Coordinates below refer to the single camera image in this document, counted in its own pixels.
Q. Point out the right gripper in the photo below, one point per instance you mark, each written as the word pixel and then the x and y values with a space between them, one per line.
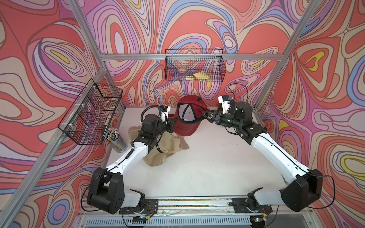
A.
pixel 213 112

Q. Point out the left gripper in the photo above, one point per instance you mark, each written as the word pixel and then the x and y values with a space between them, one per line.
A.
pixel 169 125

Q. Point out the beige cap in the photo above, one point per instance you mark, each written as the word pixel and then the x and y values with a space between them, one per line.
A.
pixel 158 157
pixel 133 132
pixel 172 143

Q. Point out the red Colorado cap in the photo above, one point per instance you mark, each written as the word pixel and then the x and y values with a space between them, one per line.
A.
pixel 189 115

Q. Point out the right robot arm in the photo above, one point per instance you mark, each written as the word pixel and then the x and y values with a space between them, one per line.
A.
pixel 304 186

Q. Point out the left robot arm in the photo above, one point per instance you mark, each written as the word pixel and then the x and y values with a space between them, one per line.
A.
pixel 107 191

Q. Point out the cup of pencils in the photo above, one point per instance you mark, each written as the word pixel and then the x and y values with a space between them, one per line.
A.
pixel 113 136

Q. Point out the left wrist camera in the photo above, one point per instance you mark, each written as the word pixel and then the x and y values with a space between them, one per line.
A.
pixel 165 110

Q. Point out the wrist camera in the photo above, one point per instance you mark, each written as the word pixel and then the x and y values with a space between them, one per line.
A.
pixel 225 102
pixel 165 110

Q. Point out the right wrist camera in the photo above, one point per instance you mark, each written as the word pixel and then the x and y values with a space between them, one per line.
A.
pixel 225 102

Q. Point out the black wire basket back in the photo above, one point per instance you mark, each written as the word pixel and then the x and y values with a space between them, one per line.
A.
pixel 181 62

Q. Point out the black wire basket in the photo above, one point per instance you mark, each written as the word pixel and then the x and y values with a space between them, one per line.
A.
pixel 90 115
pixel 181 62

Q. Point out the black wire basket left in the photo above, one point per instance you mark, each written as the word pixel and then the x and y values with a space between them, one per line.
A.
pixel 90 115

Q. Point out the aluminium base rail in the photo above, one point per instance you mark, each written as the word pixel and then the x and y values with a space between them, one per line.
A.
pixel 199 212

